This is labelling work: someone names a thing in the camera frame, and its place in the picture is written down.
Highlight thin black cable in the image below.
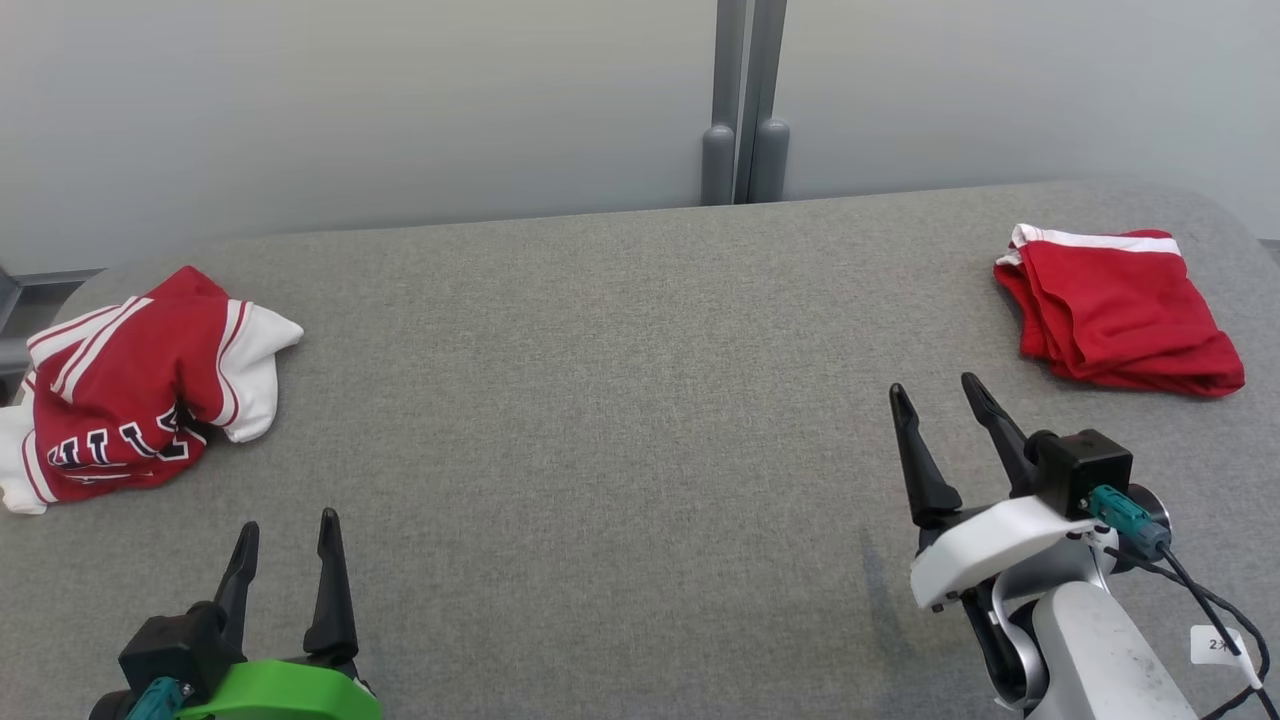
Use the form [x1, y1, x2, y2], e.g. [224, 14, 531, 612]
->
[1128, 545, 1280, 720]

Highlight grey metal partition post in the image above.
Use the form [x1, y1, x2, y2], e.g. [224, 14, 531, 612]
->
[699, 0, 792, 207]

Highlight grey metal floor rail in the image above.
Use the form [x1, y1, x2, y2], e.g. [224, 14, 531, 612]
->
[0, 266, 105, 401]

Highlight teal camera connector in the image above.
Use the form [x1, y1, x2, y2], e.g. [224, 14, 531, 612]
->
[124, 677, 193, 720]
[1087, 484, 1172, 562]

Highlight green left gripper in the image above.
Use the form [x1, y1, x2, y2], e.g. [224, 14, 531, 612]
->
[178, 507, 384, 720]

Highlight white cable label tag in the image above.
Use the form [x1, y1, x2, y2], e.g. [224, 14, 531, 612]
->
[1189, 624, 1263, 689]

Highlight red Bulls jersey white sleeves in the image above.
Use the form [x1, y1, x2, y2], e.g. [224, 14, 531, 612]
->
[0, 265, 305, 516]

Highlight teal right camera connector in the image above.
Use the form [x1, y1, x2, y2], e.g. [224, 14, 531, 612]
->
[1087, 484, 1172, 562]

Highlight red shorts with white stripe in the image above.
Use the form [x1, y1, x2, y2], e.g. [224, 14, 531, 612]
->
[993, 223, 1247, 399]

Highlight teal left camera connector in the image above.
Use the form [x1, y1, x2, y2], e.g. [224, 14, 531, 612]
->
[124, 677, 193, 720]

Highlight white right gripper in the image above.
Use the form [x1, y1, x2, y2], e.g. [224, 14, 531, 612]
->
[887, 372, 1098, 612]

